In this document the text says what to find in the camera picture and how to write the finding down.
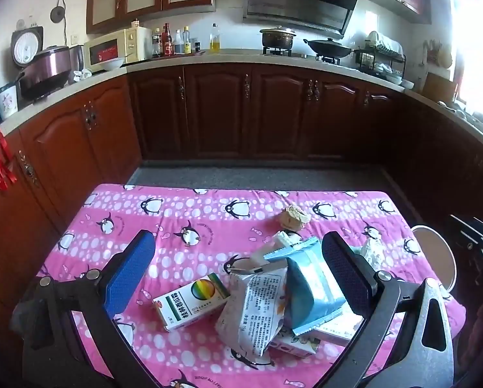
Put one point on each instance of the white bowl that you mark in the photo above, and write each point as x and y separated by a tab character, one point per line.
407	84
391	77
111	64

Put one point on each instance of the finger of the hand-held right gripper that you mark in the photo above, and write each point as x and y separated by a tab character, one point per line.
478	242
463	220

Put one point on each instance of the wall utensil holder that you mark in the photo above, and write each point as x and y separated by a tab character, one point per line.
431	50

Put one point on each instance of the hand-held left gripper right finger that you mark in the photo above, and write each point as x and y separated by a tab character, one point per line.
346	275

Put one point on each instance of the clear seasoning bottle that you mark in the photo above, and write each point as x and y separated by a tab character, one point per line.
178	44

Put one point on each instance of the white green medicine box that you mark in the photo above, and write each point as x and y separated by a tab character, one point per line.
184	303

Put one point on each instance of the white box red-blue logo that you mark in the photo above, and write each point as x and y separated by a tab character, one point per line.
338	331

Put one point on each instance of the bright window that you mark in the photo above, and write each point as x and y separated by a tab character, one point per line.
476	28

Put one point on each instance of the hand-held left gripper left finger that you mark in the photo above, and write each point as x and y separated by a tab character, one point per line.
130	268

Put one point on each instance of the black steel range hood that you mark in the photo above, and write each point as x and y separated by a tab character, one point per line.
302	4

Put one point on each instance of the small pink printed box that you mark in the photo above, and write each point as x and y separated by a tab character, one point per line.
294	347

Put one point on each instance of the black round hanging utensil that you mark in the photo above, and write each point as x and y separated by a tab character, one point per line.
57	13

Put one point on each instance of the white dish cloth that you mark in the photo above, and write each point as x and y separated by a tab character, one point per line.
385	42

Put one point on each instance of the yellow cooking oil bottle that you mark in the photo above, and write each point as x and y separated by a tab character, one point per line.
214	42

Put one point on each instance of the purple rice cooker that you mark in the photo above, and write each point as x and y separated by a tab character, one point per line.
43	68

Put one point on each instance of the brown paper ball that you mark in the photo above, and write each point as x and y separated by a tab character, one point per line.
294	218

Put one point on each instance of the tall capped seasoning bottle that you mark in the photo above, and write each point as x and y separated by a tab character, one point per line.
187	42

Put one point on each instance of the round bamboo board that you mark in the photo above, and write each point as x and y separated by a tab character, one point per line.
444	57

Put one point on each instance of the white printed snack bag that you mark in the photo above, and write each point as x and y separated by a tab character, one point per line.
249	311

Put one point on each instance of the dark sauce bottle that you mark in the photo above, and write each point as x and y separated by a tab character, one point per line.
157	44

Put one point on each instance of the cream microwave oven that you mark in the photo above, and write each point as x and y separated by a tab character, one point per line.
112	48

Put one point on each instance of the black dish rack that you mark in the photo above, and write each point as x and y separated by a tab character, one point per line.
381	64

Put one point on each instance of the pink penguin print blanket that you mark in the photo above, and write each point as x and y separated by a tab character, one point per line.
209	210

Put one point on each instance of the blue snack bag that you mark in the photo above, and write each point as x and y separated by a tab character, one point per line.
310	287

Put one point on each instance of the gas stove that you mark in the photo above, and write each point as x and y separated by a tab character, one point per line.
281	51

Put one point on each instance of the white tissue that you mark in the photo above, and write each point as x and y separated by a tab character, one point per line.
372	252

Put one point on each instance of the white plastic bucket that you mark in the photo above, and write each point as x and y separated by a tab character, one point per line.
439	254

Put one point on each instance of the dark clay cooking pot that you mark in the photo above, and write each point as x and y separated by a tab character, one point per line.
277	38

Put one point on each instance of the floral white mug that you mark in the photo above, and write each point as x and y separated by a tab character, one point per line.
6	103

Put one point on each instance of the small spice jar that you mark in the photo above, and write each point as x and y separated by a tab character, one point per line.
197	47

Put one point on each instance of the black wok with lid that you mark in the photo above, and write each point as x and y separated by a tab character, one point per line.
330	47

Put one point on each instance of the wooden base cabinets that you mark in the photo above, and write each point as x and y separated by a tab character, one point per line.
225	109

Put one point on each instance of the wooden cutting board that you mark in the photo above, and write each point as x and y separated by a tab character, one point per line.
437	87

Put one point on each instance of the white wall socket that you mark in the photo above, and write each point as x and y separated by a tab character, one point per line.
76	39

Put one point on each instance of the stone kitchen countertop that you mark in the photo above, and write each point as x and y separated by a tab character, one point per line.
225	57

